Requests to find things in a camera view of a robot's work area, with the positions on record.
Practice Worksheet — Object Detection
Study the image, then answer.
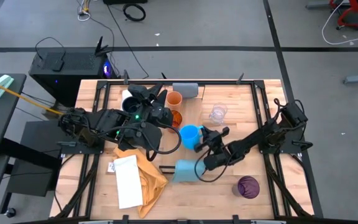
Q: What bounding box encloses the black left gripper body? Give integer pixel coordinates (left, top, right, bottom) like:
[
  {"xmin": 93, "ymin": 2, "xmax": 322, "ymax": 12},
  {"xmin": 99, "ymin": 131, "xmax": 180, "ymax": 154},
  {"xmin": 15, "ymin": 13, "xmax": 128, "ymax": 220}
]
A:
[{"xmin": 127, "ymin": 83, "xmax": 160, "ymax": 114}]

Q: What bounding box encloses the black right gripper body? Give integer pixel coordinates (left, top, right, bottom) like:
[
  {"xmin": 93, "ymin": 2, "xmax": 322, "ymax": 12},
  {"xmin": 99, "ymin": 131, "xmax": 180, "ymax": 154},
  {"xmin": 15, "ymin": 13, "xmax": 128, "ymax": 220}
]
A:
[{"xmin": 194, "ymin": 126, "xmax": 239, "ymax": 171}]

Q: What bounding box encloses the small pale orange cup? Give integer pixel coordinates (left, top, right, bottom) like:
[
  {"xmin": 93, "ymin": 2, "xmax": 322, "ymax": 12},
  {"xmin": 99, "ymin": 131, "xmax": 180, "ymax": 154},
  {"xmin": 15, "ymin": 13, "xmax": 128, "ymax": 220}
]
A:
[{"xmin": 165, "ymin": 90, "xmax": 183, "ymax": 112}]

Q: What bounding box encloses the bright blue plastic mug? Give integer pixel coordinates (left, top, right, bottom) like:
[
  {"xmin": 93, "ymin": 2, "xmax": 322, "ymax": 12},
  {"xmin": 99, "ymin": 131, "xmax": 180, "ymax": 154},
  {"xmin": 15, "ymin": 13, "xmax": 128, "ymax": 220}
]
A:
[{"xmin": 178, "ymin": 124, "xmax": 204, "ymax": 151}]

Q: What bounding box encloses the dark navy mug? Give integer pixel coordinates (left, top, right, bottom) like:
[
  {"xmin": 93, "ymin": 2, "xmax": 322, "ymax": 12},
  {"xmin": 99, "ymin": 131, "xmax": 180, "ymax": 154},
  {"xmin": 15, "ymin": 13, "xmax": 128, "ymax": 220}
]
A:
[{"xmin": 121, "ymin": 95, "xmax": 142, "ymax": 114}]

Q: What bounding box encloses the clear glass mug with handle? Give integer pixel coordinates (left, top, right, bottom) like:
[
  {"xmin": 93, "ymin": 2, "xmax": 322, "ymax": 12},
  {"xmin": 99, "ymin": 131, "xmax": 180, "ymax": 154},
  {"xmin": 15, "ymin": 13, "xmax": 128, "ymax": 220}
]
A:
[{"xmin": 209, "ymin": 102, "xmax": 229, "ymax": 126}]

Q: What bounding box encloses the amber translucent tumbler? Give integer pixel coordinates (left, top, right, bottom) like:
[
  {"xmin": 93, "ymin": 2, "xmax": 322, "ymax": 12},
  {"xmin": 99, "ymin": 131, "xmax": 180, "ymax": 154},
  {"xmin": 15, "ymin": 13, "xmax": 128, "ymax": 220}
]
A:
[{"xmin": 170, "ymin": 109, "xmax": 183, "ymax": 133}]

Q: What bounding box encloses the purple translucent tumbler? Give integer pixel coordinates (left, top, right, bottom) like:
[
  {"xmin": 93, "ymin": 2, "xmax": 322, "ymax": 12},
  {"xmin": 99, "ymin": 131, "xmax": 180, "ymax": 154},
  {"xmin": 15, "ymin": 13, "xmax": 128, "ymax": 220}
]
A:
[{"xmin": 231, "ymin": 175, "xmax": 260, "ymax": 200}]

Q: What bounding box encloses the white plaid dish towel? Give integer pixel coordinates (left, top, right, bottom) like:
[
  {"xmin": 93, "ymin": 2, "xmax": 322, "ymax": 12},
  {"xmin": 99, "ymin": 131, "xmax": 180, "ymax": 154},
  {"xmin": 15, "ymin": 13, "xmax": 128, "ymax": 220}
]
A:
[{"xmin": 121, "ymin": 88, "xmax": 134, "ymax": 108}]

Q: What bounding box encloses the yellow waffle cloth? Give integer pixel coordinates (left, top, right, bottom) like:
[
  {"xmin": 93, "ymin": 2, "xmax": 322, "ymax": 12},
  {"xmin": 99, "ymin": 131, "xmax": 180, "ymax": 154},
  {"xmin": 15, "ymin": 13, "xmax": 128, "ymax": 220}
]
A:
[{"xmin": 112, "ymin": 146, "xmax": 169, "ymax": 219}]

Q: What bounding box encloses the black wifi antenna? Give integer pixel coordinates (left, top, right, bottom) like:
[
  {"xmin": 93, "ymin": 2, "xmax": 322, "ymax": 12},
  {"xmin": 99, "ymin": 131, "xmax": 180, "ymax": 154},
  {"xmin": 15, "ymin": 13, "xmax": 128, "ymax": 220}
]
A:
[{"xmin": 94, "ymin": 35, "xmax": 113, "ymax": 57}]

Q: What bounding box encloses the black computer tower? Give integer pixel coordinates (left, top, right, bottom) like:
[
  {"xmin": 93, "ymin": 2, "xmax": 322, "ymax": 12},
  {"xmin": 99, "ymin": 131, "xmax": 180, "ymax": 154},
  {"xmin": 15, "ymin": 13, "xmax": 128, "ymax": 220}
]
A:
[{"xmin": 29, "ymin": 46, "xmax": 119, "ymax": 108}]

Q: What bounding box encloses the white folded cloth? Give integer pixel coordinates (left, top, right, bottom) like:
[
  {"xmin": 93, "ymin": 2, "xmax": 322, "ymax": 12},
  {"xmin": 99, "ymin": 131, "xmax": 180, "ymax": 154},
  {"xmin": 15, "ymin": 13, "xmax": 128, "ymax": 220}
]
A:
[{"xmin": 113, "ymin": 154, "xmax": 144, "ymax": 210}]

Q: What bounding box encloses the small black box device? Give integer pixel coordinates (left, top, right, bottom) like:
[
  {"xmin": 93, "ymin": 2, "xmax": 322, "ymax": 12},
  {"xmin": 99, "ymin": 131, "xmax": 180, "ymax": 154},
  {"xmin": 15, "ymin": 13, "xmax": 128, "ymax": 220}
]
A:
[{"xmin": 50, "ymin": 58, "xmax": 65, "ymax": 72}]

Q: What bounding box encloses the mint green stapler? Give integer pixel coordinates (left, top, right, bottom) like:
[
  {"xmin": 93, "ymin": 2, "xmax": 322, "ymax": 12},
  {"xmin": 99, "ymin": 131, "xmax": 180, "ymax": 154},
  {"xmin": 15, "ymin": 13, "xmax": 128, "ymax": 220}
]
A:
[{"xmin": 0, "ymin": 74, "xmax": 15, "ymax": 99}]

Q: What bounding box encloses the black desk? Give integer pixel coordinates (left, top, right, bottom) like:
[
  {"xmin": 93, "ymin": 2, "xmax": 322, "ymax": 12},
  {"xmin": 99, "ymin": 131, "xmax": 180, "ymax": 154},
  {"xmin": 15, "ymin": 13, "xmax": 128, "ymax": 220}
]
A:
[{"xmin": 0, "ymin": 73, "xmax": 27, "ymax": 159}]

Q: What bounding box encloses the black aluminium table frame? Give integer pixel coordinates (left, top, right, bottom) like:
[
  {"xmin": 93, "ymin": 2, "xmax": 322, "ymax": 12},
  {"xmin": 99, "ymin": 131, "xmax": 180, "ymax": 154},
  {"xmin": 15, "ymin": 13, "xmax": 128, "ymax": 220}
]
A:
[{"xmin": 50, "ymin": 73, "xmax": 324, "ymax": 224}]

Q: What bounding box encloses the thin black floor cable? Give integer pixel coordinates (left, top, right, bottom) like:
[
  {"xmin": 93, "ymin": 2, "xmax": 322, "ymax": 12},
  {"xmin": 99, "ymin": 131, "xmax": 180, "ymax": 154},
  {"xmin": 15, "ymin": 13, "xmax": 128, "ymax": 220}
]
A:
[{"xmin": 106, "ymin": 2, "xmax": 150, "ymax": 80}]

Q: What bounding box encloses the coiled black cable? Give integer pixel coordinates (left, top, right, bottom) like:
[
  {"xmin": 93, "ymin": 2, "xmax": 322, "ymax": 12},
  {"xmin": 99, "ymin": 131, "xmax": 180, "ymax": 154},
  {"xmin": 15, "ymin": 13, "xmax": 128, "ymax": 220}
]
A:
[{"xmin": 122, "ymin": 2, "xmax": 147, "ymax": 22}]

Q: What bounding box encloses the white and yellow cable bundle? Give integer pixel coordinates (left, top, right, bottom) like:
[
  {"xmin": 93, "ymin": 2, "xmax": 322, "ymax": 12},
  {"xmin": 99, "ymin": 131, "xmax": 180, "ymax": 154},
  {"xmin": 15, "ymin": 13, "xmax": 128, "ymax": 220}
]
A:
[{"xmin": 77, "ymin": 0, "xmax": 92, "ymax": 22}]

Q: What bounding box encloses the yellow strap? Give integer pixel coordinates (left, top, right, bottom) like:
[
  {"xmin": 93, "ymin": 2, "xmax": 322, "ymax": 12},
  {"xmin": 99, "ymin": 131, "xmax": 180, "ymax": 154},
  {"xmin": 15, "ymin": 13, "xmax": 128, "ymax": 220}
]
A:
[{"xmin": 0, "ymin": 75, "xmax": 65, "ymax": 116}]

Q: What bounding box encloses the black pedestal stand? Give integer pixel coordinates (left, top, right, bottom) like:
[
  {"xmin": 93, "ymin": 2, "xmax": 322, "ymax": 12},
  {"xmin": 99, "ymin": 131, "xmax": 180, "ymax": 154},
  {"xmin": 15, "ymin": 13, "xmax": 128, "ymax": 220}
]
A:
[{"xmin": 6, "ymin": 119, "xmax": 74, "ymax": 197}]

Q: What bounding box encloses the white floor cable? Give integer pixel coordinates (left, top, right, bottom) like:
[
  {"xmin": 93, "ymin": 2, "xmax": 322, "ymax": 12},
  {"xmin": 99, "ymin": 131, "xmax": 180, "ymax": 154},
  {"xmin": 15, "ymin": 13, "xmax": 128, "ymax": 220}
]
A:
[{"xmin": 321, "ymin": 0, "xmax": 358, "ymax": 46}]

